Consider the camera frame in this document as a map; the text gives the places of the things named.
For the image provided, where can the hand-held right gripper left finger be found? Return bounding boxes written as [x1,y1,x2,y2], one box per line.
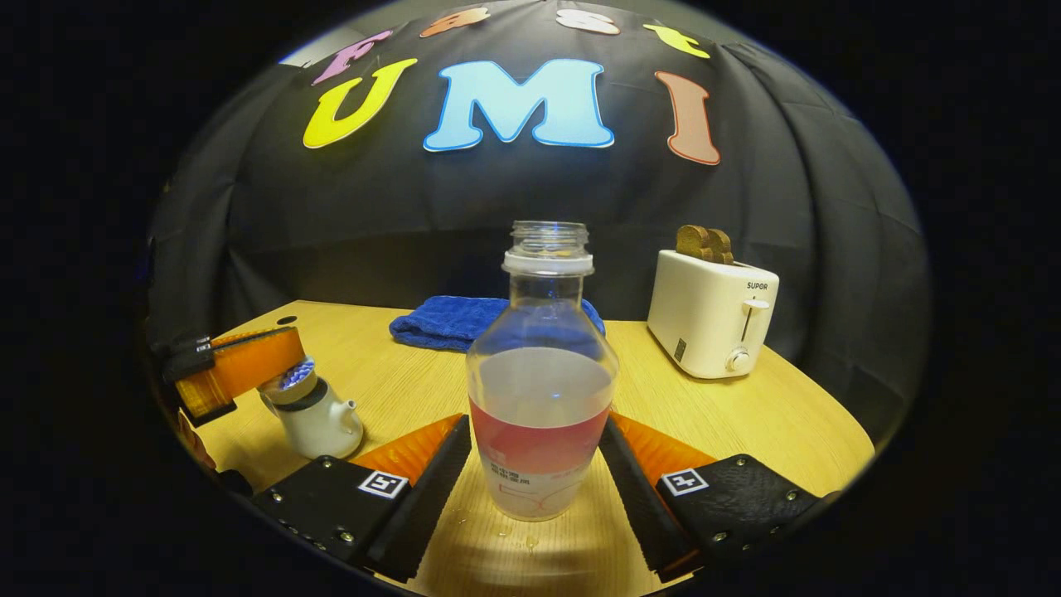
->
[249,413,473,584]

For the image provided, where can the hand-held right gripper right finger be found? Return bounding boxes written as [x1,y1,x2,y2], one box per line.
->
[598,410,842,581]

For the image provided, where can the white ceramic teacup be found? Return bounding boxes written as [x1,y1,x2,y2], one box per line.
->
[261,377,366,461]

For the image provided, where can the clear pink-label water bottle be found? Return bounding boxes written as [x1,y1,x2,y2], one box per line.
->
[466,221,620,523]

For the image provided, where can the blue towel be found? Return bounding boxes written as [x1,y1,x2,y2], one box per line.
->
[390,295,606,353]

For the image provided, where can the white toaster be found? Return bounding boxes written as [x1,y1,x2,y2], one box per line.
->
[647,249,780,381]

